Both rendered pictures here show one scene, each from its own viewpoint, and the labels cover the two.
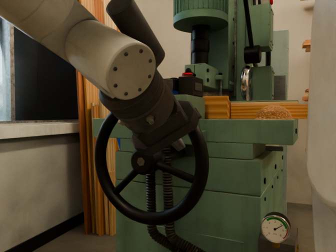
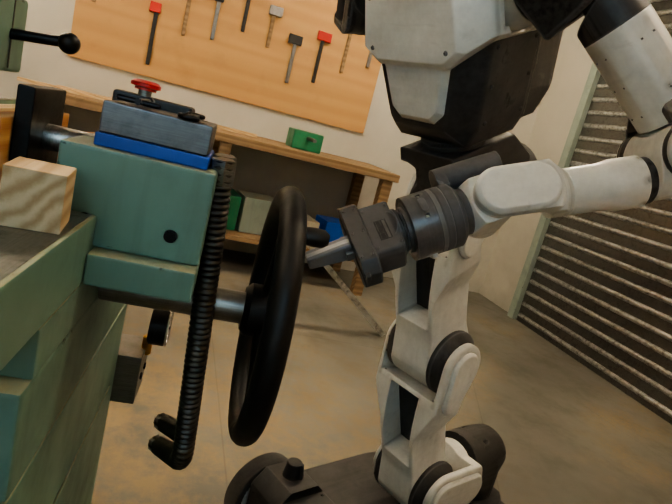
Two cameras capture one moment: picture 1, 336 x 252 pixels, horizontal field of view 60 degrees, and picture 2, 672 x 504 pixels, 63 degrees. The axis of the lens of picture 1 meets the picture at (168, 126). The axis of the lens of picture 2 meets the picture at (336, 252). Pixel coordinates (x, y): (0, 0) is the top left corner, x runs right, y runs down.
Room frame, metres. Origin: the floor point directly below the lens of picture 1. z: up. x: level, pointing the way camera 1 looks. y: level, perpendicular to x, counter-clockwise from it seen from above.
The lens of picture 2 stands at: (0.97, 0.54, 1.02)
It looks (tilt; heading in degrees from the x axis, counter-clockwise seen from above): 12 degrees down; 231
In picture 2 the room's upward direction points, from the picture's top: 15 degrees clockwise
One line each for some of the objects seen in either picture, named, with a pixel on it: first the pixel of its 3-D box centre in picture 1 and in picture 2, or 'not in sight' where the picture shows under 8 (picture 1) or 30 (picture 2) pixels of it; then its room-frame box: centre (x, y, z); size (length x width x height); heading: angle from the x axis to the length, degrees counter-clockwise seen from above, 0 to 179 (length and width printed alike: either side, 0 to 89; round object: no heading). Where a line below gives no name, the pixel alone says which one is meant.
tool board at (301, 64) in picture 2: not in sight; (242, 29); (-0.69, -3.01, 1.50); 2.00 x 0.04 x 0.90; 160
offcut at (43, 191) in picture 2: not in sight; (38, 194); (0.90, 0.08, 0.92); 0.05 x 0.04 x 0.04; 71
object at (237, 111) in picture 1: (222, 112); not in sight; (0.92, -0.17, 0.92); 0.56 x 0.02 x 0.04; 63
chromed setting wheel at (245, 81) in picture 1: (247, 83); not in sight; (1.01, -0.27, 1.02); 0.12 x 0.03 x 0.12; 153
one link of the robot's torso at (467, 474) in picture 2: not in sight; (426, 470); (-0.08, -0.18, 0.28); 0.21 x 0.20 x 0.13; 3
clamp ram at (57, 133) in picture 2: not in sight; (70, 141); (0.85, -0.05, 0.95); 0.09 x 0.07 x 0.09; 63
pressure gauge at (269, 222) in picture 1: (275, 230); (157, 331); (0.65, -0.24, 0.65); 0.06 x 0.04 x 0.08; 63
